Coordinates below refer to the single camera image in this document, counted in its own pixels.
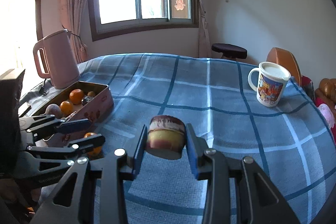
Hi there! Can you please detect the pink floral cushion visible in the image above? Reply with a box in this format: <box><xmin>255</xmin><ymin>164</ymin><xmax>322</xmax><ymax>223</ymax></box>
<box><xmin>317</xmin><ymin>103</ymin><xmax>335</xmax><ymax>129</ymax></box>

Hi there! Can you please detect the brown leather armchair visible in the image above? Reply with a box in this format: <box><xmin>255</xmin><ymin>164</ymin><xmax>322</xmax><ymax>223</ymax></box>
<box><xmin>266</xmin><ymin>47</ymin><xmax>302</xmax><ymax>86</ymax></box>

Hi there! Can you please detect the brown longan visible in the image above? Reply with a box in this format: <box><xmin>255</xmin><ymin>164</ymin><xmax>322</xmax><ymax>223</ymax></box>
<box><xmin>87</xmin><ymin>91</ymin><xmax>96</xmax><ymax>97</ymax></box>

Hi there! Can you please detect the black kettle power plug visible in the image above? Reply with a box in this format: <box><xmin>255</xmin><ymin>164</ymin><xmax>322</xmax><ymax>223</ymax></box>
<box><xmin>39</xmin><ymin>79</ymin><xmax>50</xmax><ymax>96</ymax></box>

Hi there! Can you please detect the blue plaid tablecloth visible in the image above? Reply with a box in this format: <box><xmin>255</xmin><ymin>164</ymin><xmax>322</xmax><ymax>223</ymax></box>
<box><xmin>19</xmin><ymin>52</ymin><xmax>336</xmax><ymax>224</ymax></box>

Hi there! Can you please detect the cut sugarcane piece small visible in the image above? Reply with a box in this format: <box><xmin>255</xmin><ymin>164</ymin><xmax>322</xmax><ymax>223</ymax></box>
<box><xmin>146</xmin><ymin>115</ymin><xmax>186</xmax><ymax>160</ymax></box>

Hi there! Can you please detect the pink curtain right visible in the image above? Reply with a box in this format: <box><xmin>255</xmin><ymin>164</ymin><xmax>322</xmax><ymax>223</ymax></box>
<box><xmin>188</xmin><ymin>0</ymin><xmax>214</xmax><ymax>59</ymax></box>

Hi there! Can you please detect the white cartoon mug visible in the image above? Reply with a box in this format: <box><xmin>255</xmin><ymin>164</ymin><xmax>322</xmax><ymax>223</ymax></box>
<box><xmin>247</xmin><ymin>61</ymin><xmax>291</xmax><ymax>107</ymax></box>

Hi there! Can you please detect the purple passion fruit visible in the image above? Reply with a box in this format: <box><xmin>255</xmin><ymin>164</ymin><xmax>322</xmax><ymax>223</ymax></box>
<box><xmin>45</xmin><ymin>103</ymin><xmax>63</xmax><ymax>119</ymax></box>

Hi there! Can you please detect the pink metal tin box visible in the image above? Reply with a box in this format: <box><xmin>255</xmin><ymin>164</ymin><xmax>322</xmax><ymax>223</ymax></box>
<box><xmin>31</xmin><ymin>81</ymin><xmax>115</xmax><ymax>148</ymax></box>

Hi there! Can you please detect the brown leather sofa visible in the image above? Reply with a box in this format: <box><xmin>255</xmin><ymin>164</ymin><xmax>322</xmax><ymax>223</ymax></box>
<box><xmin>315</xmin><ymin>79</ymin><xmax>336</xmax><ymax>113</ymax></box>

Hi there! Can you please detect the smooth orange kumquat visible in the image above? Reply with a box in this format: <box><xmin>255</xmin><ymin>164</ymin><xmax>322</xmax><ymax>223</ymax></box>
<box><xmin>59</xmin><ymin>101</ymin><xmax>74</xmax><ymax>117</ymax></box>

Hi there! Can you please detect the dark chestnut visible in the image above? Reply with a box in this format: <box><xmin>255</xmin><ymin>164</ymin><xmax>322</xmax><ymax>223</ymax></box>
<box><xmin>81</xmin><ymin>96</ymin><xmax>94</xmax><ymax>106</ymax></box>

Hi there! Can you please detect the large orange mandarin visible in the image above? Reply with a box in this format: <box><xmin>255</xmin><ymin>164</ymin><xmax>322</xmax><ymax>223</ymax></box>
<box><xmin>69</xmin><ymin>89</ymin><xmax>85</xmax><ymax>105</ymax></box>

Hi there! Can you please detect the pink electric kettle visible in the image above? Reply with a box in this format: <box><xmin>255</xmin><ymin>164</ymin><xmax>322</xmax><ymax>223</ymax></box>
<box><xmin>33</xmin><ymin>29</ymin><xmax>79</xmax><ymax>89</ymax></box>

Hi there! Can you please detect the black round stool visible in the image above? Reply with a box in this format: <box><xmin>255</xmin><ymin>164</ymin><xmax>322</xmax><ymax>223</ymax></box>
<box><xmin>211</xmin><ymin>43</ymin><xmax>248</xmax><ymax>60</ymax></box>

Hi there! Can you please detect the small orange mandarin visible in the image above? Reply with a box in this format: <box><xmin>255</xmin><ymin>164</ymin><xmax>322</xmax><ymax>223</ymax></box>
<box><xmin>84</xmin><ymin>132</ymin><xmax>102</xmax><ymax>158</ymax></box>

